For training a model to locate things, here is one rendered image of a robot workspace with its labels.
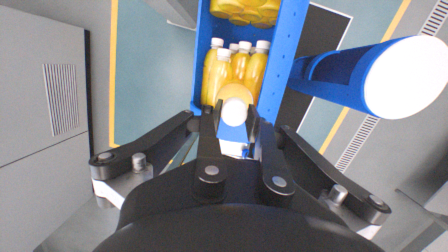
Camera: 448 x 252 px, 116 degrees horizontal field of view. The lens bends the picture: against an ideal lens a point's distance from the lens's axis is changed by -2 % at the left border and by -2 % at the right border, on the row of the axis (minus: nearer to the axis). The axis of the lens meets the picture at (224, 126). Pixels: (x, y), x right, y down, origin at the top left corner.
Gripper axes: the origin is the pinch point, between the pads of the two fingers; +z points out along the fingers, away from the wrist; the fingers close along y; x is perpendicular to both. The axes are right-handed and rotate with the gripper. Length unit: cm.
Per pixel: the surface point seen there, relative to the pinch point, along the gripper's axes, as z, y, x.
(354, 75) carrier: 42, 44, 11
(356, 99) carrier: 40, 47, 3
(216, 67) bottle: 25.8, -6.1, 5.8
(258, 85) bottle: 24.0, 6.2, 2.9
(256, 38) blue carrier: 43.4, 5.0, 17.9
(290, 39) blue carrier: 20.0, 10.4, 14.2
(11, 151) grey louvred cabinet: 64, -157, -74
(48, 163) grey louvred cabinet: 85, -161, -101
